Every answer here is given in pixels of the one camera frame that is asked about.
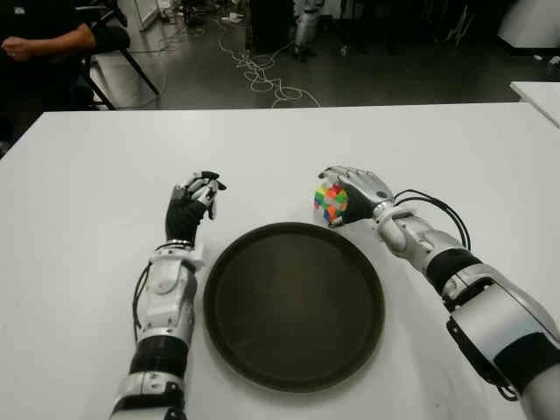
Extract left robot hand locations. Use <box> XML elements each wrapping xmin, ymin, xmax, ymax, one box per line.
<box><xmin>164</xmin><ymin>170</ymin><xmax>228</xmax><ymax>249</ymax></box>

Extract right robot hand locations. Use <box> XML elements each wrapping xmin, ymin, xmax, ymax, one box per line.
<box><xmin>318</xmin><ymin>165</ymin><xmax>395</xmax><ymax>228</ymax></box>

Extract multicoloured Rubik's cube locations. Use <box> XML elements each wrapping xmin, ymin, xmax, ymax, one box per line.
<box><xmin>312</xmin><ymin>183</ymin><xmax>350</xmax><ymax>225</ymax></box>

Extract person's bare forearm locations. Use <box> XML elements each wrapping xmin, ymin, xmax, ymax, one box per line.
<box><xmin>1</xmin><ymin>30</ymin><xmax>96</xmax><ymax>62</ymax></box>

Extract dark brown round plate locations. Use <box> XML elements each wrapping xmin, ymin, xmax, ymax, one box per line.
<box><xmin>203</xmin><ymin>221</ymin><xmax>386</xmax><ymax>393</ymax></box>

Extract black tall cabinet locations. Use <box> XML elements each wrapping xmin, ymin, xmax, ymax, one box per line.
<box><xmin>248</xmin><ymin>0</ymin><xmax>298</xmax><ymax>53</ymax></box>

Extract grey folded metal stand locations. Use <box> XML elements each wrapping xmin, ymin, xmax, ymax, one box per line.
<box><xmin>445</xmin><ymin>0</ymin><xmax>476</xmax><ymax>47</ymax></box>

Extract black metal chair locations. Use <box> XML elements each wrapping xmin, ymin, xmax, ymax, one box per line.
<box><xmin>73</xmin><ymin>0</ymin><xmax>161</xmax><ymax>110</ymax></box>

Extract white framed panel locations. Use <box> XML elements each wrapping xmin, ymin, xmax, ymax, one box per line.
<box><xmin>130</xmin><ymin>0</ymin><xmax>185</xmax><ymax>32</ymax></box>

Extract white cabinet with dark base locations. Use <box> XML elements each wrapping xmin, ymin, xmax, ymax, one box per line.
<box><xmin>497</xmin><ymin>0</ymin><xmax>560</xmax><ymax>57</ymax></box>

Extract person's black clothed body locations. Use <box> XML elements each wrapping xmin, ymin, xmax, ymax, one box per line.
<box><xmin>0</xmin><ymin>0</ymin><xmax>132</xmax><ymax>145</ymax></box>

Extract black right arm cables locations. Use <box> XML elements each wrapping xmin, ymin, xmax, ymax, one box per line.
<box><xmin>393</xmin><ymin>188</ymin><xmax>473</xmax><ymax>253</ymax></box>

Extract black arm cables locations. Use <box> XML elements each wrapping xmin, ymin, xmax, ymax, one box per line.
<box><xmin>393</xmin><ymin>188</ymin><xmax>473</xmax><ymax>253</ymax></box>
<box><xmin>132</xmin><ymin>264</ymin><xmax>152</xmax><ymax>342</ymax></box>

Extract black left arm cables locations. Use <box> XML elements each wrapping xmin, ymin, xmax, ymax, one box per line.
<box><xmin>132</xmin><ymin>264</ymin><xmax>152</xmax><ymax>342</ymax></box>

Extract tangled white floor cable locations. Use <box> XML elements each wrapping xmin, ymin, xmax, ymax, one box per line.
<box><xmin>217</xmin><ymin>25</ymin><xmax>323</xmax><ymax>109</ymax></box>

